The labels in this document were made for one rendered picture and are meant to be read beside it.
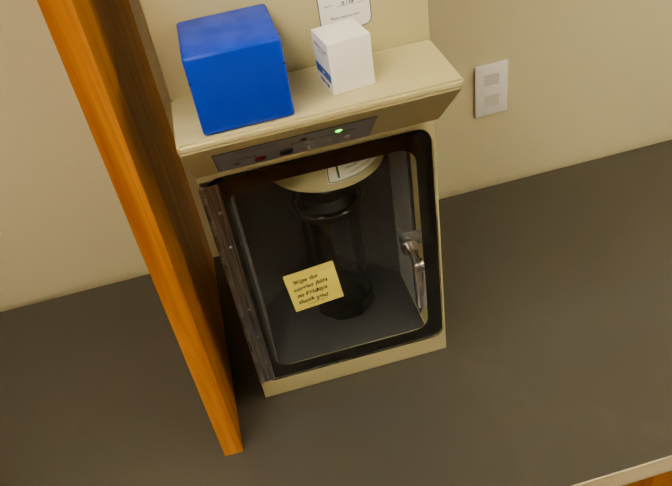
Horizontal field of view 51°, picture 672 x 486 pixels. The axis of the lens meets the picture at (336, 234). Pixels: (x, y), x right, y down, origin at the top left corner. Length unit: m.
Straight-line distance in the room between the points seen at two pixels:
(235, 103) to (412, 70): 0.21
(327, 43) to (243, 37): 0.09
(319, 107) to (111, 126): 0.22
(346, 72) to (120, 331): 0.81
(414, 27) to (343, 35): 0.13
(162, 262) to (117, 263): 0.67
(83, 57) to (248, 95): 0.16
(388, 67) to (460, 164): 0.75
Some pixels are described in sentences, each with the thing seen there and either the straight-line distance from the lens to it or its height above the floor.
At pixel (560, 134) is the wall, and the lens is 1.65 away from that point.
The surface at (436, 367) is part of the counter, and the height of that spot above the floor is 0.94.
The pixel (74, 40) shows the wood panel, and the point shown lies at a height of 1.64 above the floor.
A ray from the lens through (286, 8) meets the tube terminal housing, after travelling 0.84.
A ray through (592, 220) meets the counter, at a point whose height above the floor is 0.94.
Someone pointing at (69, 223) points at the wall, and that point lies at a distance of 1.50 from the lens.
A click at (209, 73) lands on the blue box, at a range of 0.74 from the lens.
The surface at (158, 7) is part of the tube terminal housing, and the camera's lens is 0.83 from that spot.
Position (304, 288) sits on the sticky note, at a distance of 1.05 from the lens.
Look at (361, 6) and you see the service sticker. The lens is 0.86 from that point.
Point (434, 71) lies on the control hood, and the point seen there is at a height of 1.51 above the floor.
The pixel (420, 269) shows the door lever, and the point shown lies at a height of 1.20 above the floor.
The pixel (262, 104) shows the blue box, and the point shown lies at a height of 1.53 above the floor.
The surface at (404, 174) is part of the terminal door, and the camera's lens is 0.97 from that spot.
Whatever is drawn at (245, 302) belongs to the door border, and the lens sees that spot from 1.05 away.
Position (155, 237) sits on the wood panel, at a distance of 0.86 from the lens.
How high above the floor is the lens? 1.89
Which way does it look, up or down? 39 degrees down
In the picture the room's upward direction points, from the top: 10 degrees counter-clockwise
